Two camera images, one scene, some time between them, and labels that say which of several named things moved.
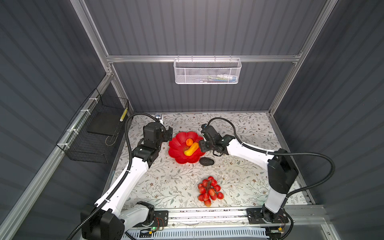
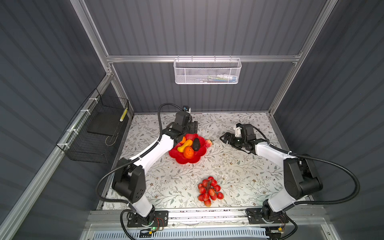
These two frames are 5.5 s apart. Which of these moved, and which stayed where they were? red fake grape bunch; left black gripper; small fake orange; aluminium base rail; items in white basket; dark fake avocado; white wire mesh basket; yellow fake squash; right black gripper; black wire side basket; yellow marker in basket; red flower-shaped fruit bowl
Moved: left black gripper; yellow fake squash; right black gripper; dark fake avocado; small fake orange
Stayed: black wire side basket; aluminium base rail; yellow marker in basket; white wire mesh basket; red flower-shaped fruit bowl; red fake grape bunch; items in white basket
